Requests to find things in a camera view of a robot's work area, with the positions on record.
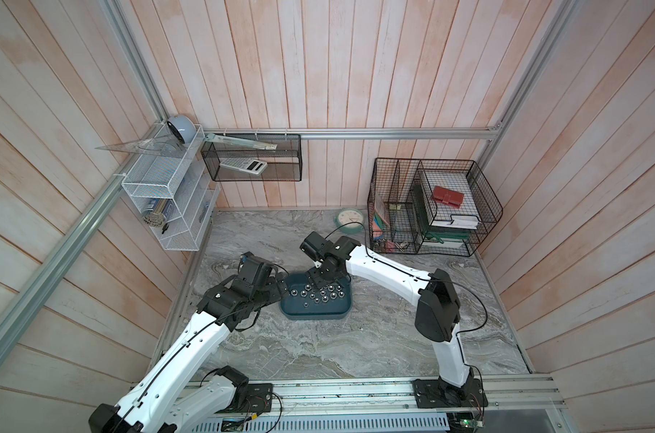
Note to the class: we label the teal plastic storage box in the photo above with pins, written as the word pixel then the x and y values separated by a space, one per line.
pixel 308 302

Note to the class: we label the black wire desk organizer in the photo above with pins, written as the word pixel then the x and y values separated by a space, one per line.
pixel 393 228

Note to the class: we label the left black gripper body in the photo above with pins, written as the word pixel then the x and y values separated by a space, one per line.
pixel 271 291

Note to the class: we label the black wire wall basket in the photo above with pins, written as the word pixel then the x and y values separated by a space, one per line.
pixel 282 152

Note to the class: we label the white wire wall shelf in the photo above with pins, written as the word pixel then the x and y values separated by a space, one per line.
pixel 173 196

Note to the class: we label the blue round speaker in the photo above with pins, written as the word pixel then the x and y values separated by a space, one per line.
pixel 182 128

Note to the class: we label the green round clock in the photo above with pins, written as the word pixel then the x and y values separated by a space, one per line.
pixel 350 221

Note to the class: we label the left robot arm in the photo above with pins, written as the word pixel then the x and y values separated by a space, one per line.
pixel 151 405

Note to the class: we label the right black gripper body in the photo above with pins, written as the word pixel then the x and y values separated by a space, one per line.
pixel 322 276

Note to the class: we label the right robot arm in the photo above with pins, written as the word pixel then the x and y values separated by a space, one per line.
pixel 437 318

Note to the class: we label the red notebook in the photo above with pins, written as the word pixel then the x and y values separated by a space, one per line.
pixel 448 197

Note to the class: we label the clear triangle ruler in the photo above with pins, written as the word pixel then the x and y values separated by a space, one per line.
pixel 164 146

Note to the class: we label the white calculator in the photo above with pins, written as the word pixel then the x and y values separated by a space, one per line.
pixel 248 166

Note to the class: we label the stack of books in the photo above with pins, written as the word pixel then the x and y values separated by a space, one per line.
pixel 441 225

